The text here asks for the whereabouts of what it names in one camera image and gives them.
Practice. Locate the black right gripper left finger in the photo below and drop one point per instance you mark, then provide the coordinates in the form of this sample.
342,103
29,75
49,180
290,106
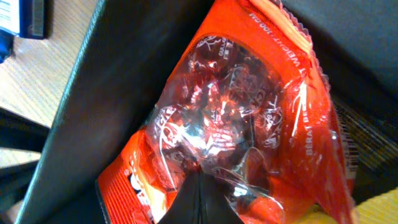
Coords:
185,208

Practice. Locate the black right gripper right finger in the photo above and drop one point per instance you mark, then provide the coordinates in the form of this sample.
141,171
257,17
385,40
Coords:
214,208

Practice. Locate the red Hacks candy bag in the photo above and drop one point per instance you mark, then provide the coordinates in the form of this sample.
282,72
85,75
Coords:
249,105

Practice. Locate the yellow Hacks candy bag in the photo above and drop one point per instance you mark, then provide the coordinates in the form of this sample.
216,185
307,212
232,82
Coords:
381,209

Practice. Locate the black snack packet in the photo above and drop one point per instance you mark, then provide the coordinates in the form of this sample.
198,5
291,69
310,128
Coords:
376,143

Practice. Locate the dark green gift box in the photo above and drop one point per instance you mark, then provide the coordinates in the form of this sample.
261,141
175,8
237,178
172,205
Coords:
129,49

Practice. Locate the small blue candy box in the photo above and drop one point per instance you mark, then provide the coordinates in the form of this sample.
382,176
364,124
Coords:
24,18

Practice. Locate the Dairy Milk chocolate bar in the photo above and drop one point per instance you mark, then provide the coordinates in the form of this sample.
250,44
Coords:
6,45

